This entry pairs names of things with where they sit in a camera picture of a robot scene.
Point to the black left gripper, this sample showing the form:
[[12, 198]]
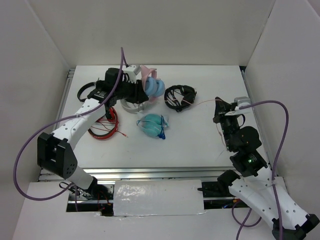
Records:
[[139, 95]]

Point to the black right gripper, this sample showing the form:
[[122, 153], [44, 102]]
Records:
[[221, 107]]

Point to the pink and blue cat-ear headphones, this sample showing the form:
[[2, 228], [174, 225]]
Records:
[[152, 85]]

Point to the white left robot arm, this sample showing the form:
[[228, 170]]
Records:
[[55, 151]]

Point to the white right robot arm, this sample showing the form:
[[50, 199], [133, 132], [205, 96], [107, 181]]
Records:
[[253, 180]]

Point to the teal cat-ear headphones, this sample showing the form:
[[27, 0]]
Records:
[[153, 125]]

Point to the red and black headphones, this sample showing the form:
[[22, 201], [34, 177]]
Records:
[[105, 127]]

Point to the small black headphones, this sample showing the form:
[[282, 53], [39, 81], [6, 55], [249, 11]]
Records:
[[179, 97]]

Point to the black on-ear headphones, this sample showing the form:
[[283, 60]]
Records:
[[85, 90]]

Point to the grey gaming headset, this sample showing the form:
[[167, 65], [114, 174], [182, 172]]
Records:
[[134, 108]]

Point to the silver foil cover plate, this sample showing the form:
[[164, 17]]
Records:
[[158, 198]]

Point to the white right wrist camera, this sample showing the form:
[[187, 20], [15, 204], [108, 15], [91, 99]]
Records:
[[235, 109]]

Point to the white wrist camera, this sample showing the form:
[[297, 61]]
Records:
[[235, 109], [133, 72]]

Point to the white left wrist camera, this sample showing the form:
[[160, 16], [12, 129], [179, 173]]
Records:
[[133, 72]]

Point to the aluminium right side rail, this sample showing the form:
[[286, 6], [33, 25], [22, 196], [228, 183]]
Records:
[[250, 92]]

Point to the aluminium rail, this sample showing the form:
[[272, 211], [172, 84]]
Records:
[[67, 85], [250, 92], [158, 173]]

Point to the aluminium front rail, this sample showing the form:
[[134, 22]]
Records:
[[158, 173]]

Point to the aluminium left side rail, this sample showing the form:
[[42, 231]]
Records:
[[67, 85]]

